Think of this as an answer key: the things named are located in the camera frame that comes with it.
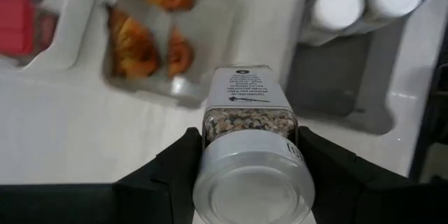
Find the grey translucent plastic bin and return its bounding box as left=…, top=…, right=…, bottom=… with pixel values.
left=283, top=0, right=435, bottom=137

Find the red-lidded paprika tin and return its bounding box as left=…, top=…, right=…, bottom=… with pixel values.
left=0, top=0, right=60, bottom=67

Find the white plastic bin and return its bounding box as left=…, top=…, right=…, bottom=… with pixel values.
left=0, top=0, right=106, bottom=73

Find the beige plastic bin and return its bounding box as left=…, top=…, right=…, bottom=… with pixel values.
left=101, top=0, right=242, bottom=109

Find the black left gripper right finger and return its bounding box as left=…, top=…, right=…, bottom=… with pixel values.
left=297, top=125, right=448, bottom=224

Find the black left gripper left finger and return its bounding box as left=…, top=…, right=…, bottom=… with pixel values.
left=0, top=127, right=204, bottom=224

